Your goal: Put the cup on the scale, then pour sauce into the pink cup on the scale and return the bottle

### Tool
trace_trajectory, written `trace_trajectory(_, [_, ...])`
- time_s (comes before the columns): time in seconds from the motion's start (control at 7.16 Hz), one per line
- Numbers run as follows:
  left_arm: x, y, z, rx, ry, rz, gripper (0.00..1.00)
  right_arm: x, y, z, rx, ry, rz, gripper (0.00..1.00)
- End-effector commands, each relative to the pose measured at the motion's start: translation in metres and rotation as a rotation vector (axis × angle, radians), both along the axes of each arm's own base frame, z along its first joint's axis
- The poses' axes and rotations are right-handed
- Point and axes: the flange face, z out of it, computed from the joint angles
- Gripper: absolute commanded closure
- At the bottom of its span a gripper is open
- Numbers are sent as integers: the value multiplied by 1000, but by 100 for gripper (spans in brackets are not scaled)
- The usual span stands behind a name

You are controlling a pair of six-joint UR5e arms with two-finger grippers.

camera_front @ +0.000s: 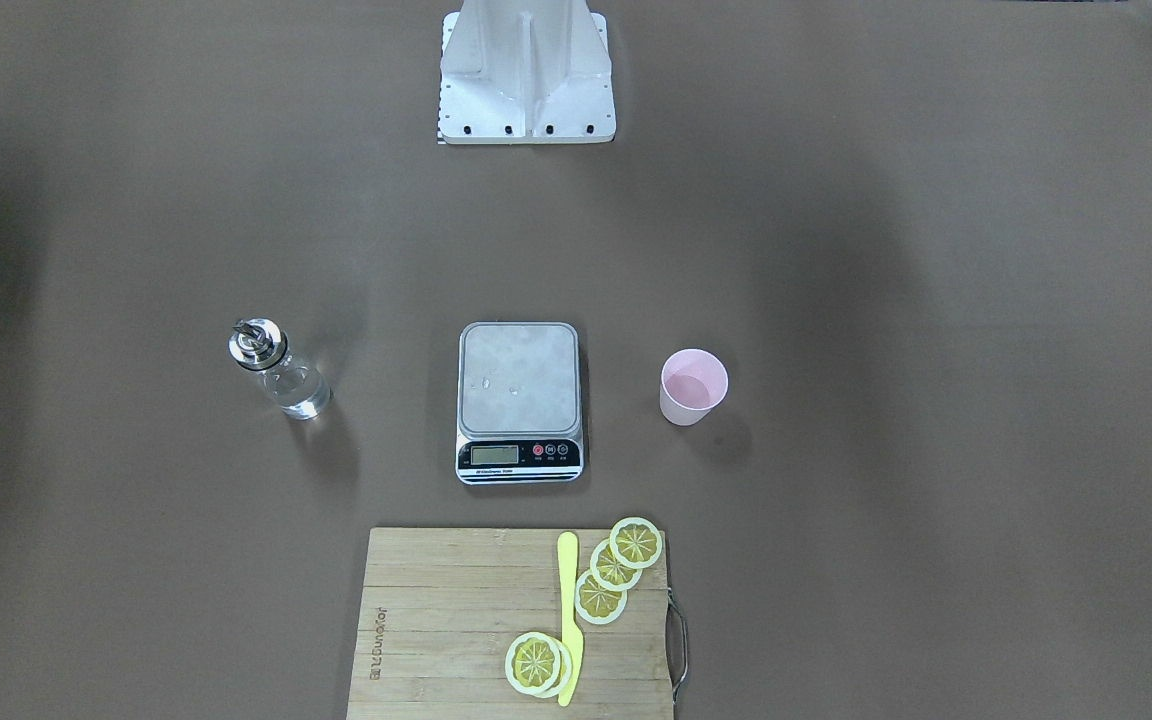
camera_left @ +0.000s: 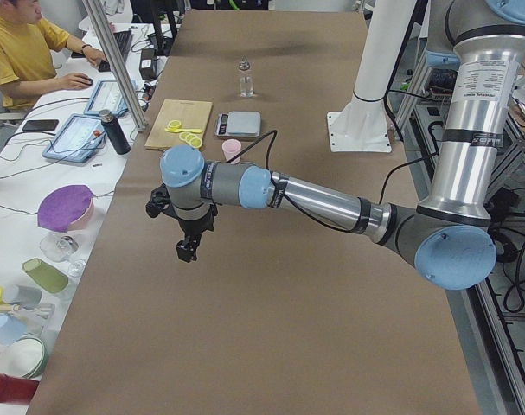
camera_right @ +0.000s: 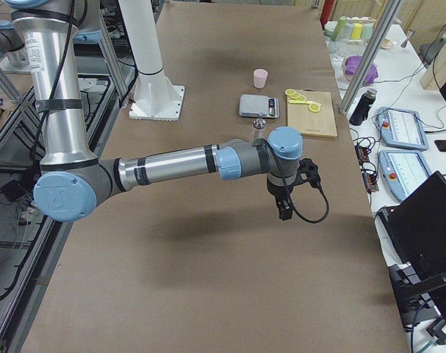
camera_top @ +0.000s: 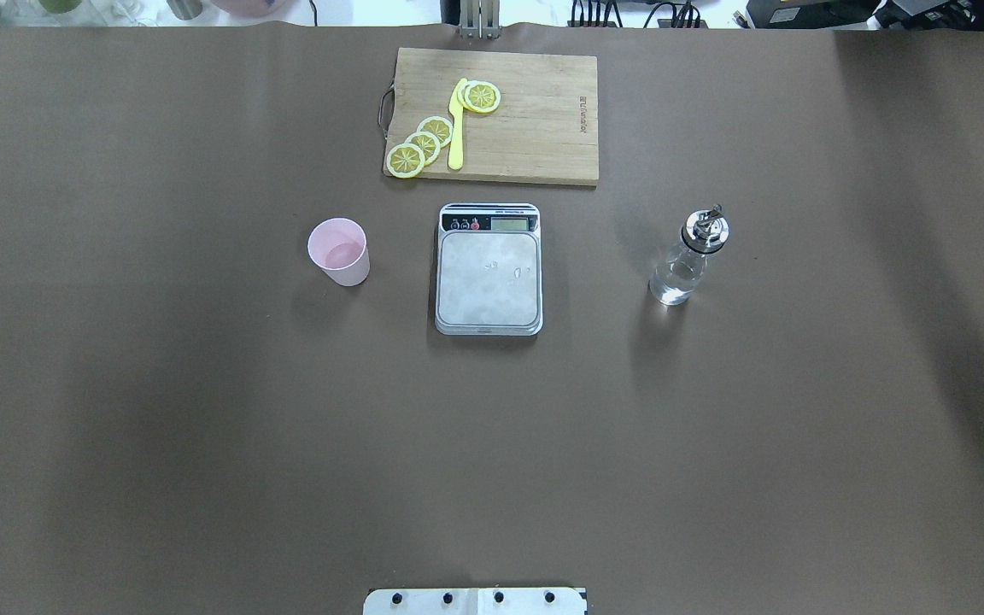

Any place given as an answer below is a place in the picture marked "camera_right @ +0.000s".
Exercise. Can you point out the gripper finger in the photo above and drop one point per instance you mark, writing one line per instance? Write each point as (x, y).
(282, 206)
(288, 210)

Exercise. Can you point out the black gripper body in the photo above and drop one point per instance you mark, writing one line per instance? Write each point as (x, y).
(276, 193)

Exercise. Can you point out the glass sauce bottle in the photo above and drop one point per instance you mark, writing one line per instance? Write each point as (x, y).
(258, 128)

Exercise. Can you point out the pink plastic cup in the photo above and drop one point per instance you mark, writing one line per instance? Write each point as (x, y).
(259, 78)

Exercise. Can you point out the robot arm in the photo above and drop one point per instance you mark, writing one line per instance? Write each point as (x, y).
(73, 180)

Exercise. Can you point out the silver kitchen scale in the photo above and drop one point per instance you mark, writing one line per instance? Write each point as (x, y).
(254, 106)

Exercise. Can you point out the green cup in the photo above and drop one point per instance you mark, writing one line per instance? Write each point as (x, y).
(340, 30)

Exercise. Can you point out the yellow cup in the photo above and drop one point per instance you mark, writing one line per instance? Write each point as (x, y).
(356, 32)

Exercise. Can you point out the wooden cutting board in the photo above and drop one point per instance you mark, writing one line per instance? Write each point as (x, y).
(321, 124)

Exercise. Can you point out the lemon slice pair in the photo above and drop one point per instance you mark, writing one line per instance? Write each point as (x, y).
(315, 108)

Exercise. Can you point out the yellow plastic knife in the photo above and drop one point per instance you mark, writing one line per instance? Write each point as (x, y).
(295, 101)

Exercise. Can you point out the black water bottle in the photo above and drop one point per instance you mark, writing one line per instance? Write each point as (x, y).
(362, 109)

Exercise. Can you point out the near teach pendant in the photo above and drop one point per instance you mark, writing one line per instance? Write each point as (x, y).
(404, 171)

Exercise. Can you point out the teach pendant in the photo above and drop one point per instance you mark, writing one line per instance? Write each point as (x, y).
(401, 128)
(404, 171)

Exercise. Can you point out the far teach pendant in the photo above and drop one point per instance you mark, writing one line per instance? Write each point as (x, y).
(401, 128)

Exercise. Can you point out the black monitor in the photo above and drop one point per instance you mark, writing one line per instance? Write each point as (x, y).
(417, 229)

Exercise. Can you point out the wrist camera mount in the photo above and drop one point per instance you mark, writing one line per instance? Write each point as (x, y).
(307, 172)

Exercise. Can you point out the lemon slice near handle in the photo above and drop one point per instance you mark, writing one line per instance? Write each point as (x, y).
(290, 92)

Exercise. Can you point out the white camera pillar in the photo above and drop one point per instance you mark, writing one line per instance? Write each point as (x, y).
(155, 97)

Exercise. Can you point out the aluminium frame post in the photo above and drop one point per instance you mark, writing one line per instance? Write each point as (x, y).
(379, 33)

